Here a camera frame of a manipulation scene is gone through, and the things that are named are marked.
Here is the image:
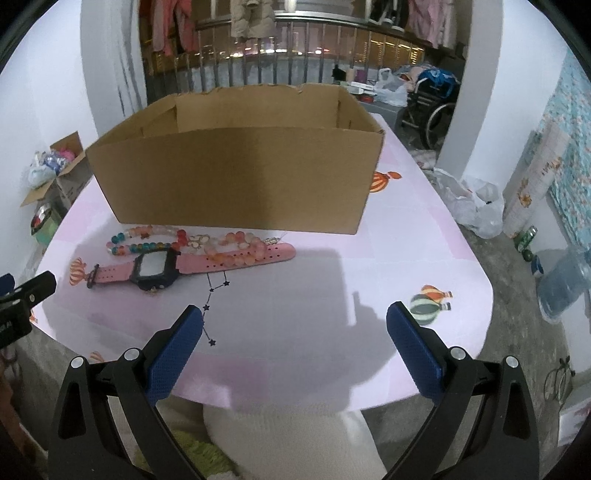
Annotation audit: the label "multicolour bead bracelet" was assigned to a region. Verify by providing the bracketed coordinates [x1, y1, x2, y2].
[106, 224, 191, 257]

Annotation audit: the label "pink strap smartwatch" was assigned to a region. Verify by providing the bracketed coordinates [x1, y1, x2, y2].
[81, 242, 297, 291]

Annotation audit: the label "orange bead bracelet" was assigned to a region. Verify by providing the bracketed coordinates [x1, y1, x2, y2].
[202, 230, 270, 268]

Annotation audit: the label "green lidded pot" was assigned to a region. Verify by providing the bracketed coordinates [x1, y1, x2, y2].
[30, 203, 62, 248]

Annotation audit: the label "small open cardboard box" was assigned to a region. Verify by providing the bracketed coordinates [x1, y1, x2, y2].
[21, 132, 92, 211]

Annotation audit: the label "large water bottle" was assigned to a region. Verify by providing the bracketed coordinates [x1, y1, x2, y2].
[537, 250, 590, 324]

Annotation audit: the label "green soda bottle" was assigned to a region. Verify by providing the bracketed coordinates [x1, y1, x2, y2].
[514, 225, 538, 262]

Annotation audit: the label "large brown cardboard box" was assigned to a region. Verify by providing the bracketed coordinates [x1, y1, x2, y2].
[86, 84, 385, 234]

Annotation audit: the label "wheelchair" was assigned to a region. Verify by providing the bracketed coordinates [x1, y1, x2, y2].
[402, 66, 461, 150]

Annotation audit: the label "pink hanging clothes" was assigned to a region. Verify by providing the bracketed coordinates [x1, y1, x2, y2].
[152, 0, 197, 56]

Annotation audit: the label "grey low cabinet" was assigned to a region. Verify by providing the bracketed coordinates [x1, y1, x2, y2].
[362, 101, 407, 133]

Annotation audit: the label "white bag on cabinet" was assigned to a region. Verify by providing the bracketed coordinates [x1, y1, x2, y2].
[375, 68, 408, 107]

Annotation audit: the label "beige hanging jacket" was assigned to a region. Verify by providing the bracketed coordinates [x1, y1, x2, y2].
[230, 0, 276, 40]

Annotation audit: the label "balcony metal railing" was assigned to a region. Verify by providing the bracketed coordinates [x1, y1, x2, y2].
[142, 11, 430, 96]

